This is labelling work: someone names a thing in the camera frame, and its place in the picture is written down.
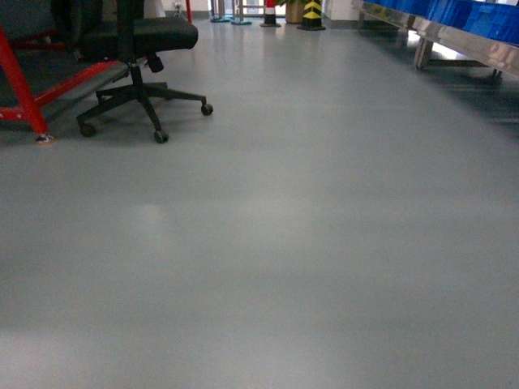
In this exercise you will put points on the yellow black striped bollard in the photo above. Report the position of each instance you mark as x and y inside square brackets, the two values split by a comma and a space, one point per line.
[312, 16]

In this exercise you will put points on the black office chair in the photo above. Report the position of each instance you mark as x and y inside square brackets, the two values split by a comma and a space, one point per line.
[127, 39]

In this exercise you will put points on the stainless steel roller rack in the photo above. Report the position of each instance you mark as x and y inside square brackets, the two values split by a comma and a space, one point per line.
[477, 51]

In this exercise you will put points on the red metal table frame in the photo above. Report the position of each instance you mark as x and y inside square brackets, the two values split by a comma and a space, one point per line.
[29, 104]

